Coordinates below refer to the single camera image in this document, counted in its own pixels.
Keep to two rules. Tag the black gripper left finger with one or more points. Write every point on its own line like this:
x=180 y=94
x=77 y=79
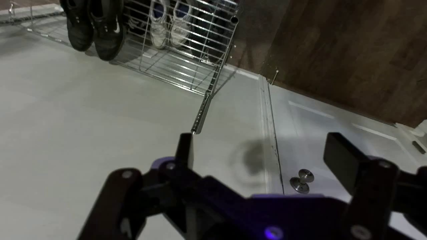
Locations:
x=120 y=195

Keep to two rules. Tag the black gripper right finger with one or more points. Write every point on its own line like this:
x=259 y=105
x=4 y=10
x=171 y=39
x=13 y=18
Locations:
x=368 y=187

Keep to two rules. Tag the silver round door knob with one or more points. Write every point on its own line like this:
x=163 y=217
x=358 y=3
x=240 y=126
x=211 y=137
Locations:
x=306 y=175

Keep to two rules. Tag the silver deadbolt lock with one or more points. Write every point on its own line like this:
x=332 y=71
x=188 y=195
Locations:
x=299 y=186

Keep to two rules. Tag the white panel door with knob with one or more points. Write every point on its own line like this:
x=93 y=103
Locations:
x=320 y=134

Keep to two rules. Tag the thin metal door stop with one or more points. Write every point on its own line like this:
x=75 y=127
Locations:
x=275 y=75

